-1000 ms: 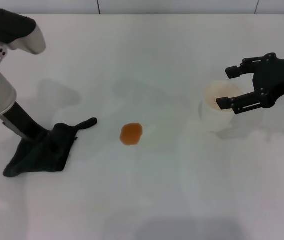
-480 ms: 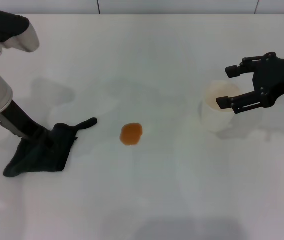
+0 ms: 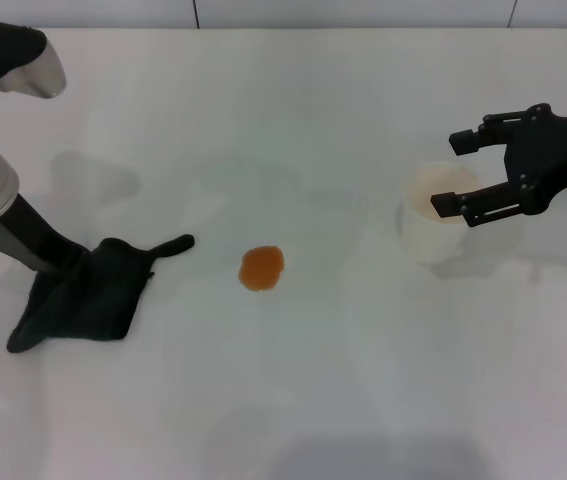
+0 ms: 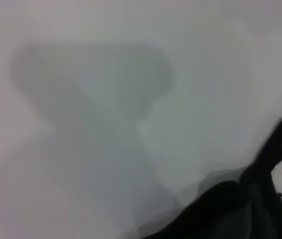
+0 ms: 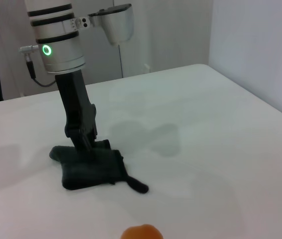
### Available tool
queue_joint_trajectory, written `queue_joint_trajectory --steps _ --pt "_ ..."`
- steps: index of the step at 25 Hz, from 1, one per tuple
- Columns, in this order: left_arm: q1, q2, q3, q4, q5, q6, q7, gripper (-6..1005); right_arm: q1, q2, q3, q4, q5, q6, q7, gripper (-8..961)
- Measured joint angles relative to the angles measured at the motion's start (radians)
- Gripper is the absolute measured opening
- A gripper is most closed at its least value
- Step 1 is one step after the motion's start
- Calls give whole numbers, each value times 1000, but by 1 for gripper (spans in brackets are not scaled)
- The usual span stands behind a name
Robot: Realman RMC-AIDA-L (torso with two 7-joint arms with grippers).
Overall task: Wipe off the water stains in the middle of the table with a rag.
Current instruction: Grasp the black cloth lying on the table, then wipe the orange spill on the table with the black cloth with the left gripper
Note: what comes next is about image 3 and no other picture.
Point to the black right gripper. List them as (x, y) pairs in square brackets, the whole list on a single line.
[(548, 150)]

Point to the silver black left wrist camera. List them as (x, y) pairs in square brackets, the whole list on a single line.
[(8, 55)]

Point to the white paper cup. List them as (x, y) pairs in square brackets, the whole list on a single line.
[(430, 240)]

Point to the orange-brown liquid stain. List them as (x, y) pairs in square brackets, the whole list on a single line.
[(261, 268)]

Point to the dark blue rag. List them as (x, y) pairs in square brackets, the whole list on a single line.
[(93, 305)]

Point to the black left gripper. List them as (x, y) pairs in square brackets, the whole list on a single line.
[(28, 230)]

